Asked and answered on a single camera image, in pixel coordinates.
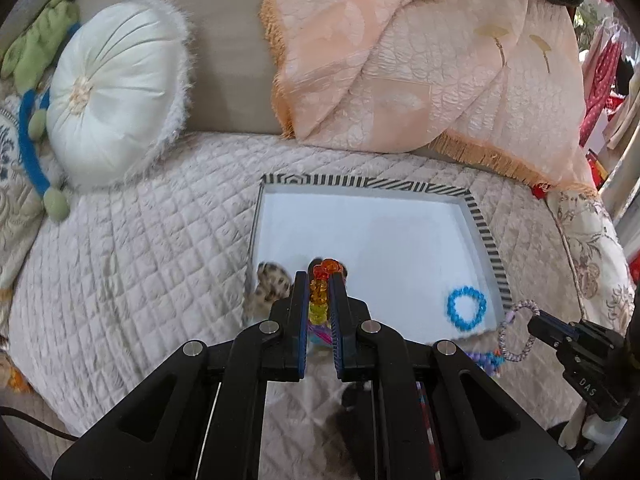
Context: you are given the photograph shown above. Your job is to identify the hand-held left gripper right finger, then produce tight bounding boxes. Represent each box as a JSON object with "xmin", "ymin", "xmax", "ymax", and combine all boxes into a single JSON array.
[{"xmin": 327, "ymin": 270, "xmax": 581, "ymax": 480}]

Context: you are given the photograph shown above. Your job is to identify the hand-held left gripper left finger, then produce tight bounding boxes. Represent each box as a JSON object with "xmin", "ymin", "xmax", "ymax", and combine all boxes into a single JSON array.
[{"xmin": 51, "ymin": 271, "xmax": 311, "ymax": 480}]

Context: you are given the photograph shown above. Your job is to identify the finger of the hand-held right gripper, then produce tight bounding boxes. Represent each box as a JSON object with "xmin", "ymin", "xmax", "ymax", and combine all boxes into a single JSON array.
[
  {"xmin": 538, "ymin": 310, "xmax": 583, "ymax": 336},
  {"xmin": 527, "ymin": 316, "xmax": 576, "ymax": 356}
]

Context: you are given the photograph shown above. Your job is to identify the rainbow bead bracelet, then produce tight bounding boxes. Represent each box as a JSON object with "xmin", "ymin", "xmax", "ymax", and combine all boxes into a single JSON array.
[{"xmin": 306, "ymin": 257, "xmax": 348, "ymax": 356}]

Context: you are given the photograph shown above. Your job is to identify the silver rhinestone bracelet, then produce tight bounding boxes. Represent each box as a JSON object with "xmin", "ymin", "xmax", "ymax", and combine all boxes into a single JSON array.
[{"xmin": 497, "ymin": 300, "xmax": 541, "ymax": 363}]

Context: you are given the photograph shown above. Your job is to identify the leopard print hair bow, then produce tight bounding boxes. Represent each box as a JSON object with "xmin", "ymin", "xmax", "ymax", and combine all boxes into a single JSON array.
[{"xmin": 243, "ymin": 261, "xmax": 295, "ymax": 321}]

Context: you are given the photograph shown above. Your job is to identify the purple bead bracelet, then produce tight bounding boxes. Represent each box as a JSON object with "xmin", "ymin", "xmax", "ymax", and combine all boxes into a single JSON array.
[{"xmin": 467, "ymin": 351, "xmax": 503, "ymax": 376}]

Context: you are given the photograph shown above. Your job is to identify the black-white striped tray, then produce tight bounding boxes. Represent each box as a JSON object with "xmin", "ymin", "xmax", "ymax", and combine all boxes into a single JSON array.
[{"xmin": 245, "ymin": 174, "xmax": 515, "ymax": 356}]

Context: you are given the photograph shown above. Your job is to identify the white soft object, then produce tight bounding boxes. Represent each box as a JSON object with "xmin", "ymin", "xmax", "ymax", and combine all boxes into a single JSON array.
[{"xmin": 557, "ymin": 405, "xmax": 628, "ymax": 456}]

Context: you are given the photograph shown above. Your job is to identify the floral embroidered pillow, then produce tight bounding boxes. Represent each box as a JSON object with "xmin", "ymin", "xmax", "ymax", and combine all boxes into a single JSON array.
[{"xmin": 545, "ymin": 187, "xmax": 638, "ymax": 351}]

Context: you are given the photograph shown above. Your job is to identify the white quilted bed cover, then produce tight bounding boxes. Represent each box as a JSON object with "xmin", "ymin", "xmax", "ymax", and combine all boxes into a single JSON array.
[{"xmin": 7, "ymin": 130, "xmax": 601, "ymax": 480}]

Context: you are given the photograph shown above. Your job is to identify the red dotted garment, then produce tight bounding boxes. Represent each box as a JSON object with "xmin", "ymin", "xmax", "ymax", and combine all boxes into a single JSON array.
[{"xmin": 580, "ymin": 35, "xmax": 626, "ymax": 146}]

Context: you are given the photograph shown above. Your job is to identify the beige headboard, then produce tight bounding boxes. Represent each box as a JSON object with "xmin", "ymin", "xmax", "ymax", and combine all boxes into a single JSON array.
[{"xmin": 75, "ymin": 0, "xmax": 451, "ymax": 161}]

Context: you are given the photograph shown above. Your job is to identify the peach fringed blanket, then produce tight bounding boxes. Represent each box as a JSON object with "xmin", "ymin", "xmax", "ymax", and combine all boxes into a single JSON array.
[{"xmin": 259, "ymin": 0, "xmax": 598, "ymax": 196}]

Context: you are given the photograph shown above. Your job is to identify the orange fabric item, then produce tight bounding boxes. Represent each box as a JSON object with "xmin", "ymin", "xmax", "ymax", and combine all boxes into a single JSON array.
[{"xmin": 0, "ymin": 350, "xmax": 36, "ymax": 393}]

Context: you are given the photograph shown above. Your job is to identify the round white cushion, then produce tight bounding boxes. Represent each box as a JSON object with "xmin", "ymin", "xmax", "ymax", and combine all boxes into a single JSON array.
[{"xmin": 45, "ymin": 0, "xmax": 193, "ymax": 191}]

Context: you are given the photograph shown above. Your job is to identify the cream blue floral cloth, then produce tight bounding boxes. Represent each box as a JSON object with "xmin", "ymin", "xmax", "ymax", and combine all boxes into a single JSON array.
[{"xmin": 0, "ymin": 95, "xmax": 51, "ymax": 291}]

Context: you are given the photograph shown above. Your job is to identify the green plush toy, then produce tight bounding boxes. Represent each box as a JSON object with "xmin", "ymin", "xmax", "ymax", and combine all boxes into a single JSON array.
[{"xmin": 0, "ymin": 0, "xmax": 81, "ymax": 93}]

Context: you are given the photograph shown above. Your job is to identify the blue bead bracelet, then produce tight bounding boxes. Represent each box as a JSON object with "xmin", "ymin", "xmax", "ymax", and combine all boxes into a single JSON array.
[{"xmin": 446, "ymin": 286, "xmax": 487, "ymax": 332}]

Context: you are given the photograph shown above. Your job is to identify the black cable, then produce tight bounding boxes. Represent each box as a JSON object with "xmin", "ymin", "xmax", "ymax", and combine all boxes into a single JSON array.
[{"xmin": 0, "ymin": 406, "xmax": 76, "ymax": 443}]

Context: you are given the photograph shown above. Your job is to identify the blue plush cord green balls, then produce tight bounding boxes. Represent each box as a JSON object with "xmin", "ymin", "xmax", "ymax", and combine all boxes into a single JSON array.
[{"xmin": 19, "ymin": 87, "xmax": 71, "ymax": 221}]

